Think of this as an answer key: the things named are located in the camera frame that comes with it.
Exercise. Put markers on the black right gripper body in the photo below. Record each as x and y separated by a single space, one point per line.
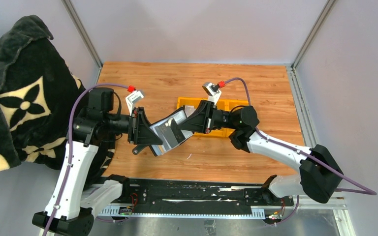
215 117

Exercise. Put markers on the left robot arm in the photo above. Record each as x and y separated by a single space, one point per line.
90 124

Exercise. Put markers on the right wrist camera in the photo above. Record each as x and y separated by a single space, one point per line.
213 91

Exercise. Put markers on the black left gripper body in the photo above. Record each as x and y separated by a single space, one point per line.
133 127

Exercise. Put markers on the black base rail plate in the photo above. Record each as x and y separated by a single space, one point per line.
158 196

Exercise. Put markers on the yellow bin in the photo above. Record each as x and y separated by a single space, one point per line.
190 104
223 132
231 104

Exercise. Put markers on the black floral blanket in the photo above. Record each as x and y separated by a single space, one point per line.
37 93

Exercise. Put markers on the yellow bin right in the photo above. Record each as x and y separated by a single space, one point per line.
231 104

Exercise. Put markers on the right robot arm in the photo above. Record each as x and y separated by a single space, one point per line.
318 174

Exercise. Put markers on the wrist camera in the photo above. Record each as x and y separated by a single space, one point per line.
213 91
133 98

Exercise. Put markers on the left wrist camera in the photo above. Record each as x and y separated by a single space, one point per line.
133 98

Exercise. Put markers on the yellow bin left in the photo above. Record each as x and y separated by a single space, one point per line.
190 104

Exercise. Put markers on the black leather card holder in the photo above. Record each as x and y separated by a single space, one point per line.
167 129

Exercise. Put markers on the yellow bin middle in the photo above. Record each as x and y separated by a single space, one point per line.
223 132

